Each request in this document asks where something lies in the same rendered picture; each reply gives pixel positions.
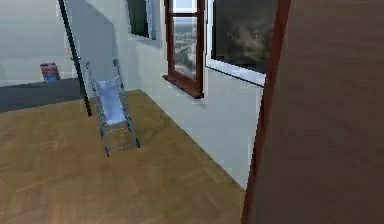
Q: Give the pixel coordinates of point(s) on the brown framed window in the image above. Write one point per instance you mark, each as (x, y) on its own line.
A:
(185, 46)

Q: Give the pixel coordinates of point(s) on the grey ladder rack with towel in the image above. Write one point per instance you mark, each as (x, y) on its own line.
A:
(111, 103)

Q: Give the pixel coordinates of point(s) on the white framed dark picture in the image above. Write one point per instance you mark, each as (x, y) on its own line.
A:
(243, 33)

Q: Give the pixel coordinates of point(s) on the small dark framed picture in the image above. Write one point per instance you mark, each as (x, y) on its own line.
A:
(140, 16)

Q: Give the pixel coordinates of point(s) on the brown wooden room door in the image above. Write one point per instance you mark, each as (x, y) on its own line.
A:
(326, 126)

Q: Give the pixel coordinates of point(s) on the red and blue box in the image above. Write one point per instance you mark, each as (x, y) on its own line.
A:
(50, 72)

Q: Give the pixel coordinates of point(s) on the black door frame post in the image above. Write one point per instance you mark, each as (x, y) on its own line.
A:
(76, 60)

